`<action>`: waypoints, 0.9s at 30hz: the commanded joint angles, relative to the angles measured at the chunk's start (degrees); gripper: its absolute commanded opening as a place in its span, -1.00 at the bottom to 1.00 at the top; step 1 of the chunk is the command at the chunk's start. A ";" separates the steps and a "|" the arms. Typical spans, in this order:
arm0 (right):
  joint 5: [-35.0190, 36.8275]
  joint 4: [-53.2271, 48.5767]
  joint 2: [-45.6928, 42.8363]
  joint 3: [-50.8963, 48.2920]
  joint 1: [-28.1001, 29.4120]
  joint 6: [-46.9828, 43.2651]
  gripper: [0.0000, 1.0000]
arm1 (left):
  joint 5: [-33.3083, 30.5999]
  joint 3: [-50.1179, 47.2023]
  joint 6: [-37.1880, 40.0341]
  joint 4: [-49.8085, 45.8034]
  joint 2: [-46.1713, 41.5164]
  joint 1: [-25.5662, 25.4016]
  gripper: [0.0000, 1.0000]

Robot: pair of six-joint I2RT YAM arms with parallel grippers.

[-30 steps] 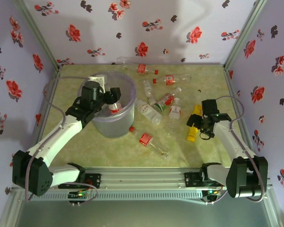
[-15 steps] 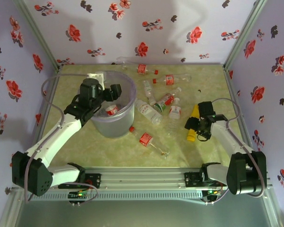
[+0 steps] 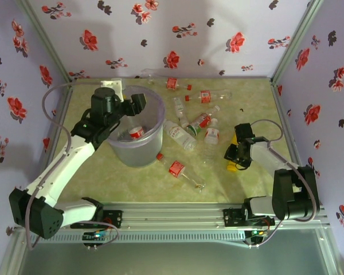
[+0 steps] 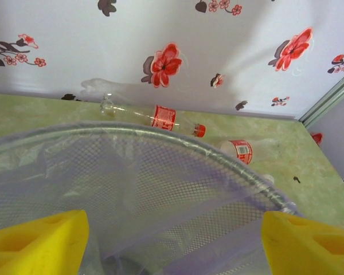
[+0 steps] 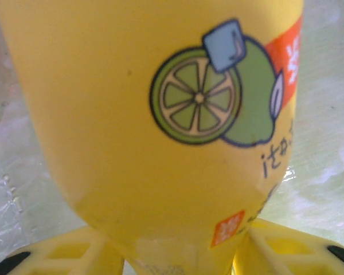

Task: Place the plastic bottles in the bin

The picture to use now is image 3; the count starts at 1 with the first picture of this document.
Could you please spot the red white label bottle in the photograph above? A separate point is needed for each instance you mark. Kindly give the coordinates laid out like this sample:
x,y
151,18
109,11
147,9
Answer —
x,y
212,134

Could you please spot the green red label bottle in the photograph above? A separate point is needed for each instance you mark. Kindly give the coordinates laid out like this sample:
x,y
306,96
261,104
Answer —
x,y
199,123

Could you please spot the clear bottle white label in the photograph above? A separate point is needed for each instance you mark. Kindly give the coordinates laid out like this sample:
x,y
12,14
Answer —
x,y
178,109

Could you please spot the large clear bottle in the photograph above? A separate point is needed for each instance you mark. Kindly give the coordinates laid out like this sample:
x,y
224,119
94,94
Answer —
x,y
176,134

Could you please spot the red label red cap bottle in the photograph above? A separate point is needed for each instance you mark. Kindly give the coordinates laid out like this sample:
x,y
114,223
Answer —
x,y
205,96
176,169
172,83

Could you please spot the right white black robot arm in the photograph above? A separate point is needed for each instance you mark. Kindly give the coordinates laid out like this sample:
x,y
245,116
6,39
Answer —
x,y
263,154

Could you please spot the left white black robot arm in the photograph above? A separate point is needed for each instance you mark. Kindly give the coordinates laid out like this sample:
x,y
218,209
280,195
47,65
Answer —
x,y
60,177

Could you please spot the translucent mesh waste bin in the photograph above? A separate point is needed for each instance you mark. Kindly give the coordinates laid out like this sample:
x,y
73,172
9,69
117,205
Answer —
x,y
137,154

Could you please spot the red label plastic bottle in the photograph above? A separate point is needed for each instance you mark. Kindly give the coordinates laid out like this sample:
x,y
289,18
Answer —
x,y
136,132

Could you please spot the small controller circuit board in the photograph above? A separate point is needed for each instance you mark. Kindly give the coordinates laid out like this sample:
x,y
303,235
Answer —
x,y
96,236
256,233

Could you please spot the perforated metal strip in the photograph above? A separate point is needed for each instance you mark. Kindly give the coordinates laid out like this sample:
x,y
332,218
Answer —
x,y
172,235

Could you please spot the aluminium side rail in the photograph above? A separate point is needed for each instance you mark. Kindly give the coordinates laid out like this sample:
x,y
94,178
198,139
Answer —
x,y
285,120
63,103

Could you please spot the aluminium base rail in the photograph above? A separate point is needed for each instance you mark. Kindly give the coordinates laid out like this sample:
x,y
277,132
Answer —
x,y
172,217

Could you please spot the aluminium frame post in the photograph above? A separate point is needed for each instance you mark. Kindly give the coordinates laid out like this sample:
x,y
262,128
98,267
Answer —
x,y
295,40
47,40

